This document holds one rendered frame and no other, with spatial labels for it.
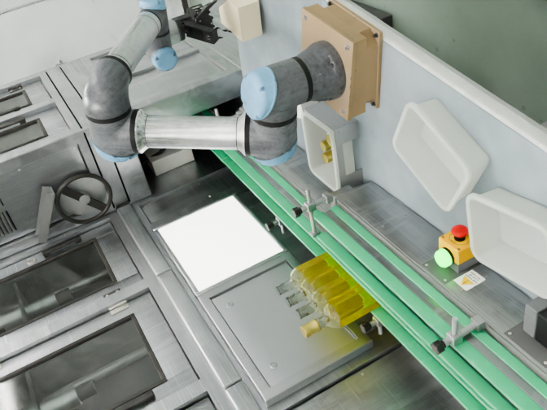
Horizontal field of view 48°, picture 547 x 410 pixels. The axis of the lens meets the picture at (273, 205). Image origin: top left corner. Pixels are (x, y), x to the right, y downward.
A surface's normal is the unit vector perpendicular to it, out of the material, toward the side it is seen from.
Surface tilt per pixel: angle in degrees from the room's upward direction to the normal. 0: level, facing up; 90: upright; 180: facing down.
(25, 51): 90
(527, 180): 0
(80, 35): 90
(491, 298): 90
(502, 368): 90
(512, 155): 0
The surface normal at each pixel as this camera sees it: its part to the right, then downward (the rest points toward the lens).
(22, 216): 0.47, 0.47
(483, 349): -0.16, -0.79
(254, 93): -0.85, 0.26
